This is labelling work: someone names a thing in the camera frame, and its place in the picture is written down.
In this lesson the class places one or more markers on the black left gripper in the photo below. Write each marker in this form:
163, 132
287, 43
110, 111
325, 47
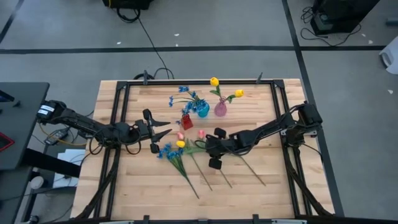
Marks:
144, 130

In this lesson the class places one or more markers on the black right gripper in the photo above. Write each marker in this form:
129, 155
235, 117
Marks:
219, 146

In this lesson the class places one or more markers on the blue artificial flower bunch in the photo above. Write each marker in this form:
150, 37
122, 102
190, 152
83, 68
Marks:
172, 154
184, 89

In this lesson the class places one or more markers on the yellow artificial tulip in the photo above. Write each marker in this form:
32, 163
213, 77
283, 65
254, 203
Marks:
238, 93
214, 81

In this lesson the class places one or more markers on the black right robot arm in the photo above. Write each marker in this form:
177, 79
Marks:
267, 129

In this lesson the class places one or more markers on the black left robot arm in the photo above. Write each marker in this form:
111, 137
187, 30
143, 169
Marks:
81, 123

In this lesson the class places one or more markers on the red glass vase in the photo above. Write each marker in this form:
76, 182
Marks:
186, 123

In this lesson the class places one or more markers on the blue glass vase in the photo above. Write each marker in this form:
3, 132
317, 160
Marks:
203, 110

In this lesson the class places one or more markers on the pink glass vase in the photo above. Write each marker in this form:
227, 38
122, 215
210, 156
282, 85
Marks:
220, 109

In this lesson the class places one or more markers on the white paper stack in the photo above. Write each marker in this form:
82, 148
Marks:
73, 161

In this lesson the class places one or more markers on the black power adapter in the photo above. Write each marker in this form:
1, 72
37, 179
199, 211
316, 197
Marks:
57, 135

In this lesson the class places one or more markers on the black desk foot bar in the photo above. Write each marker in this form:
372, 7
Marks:
53, 163

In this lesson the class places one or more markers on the black equipment box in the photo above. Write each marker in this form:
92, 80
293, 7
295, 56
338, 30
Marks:
127, 3

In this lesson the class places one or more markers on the white round object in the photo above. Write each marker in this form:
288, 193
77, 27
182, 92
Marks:
36, 182

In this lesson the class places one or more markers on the black desk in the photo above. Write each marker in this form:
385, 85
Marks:
21, 124

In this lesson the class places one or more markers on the red-edged flat device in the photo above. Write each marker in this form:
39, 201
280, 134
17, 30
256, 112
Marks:
4, 142

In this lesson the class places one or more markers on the black wheeled floor machine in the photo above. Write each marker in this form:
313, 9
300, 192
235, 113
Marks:
345, 14

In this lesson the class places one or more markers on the white plastic bin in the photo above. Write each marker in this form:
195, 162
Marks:
390, 56

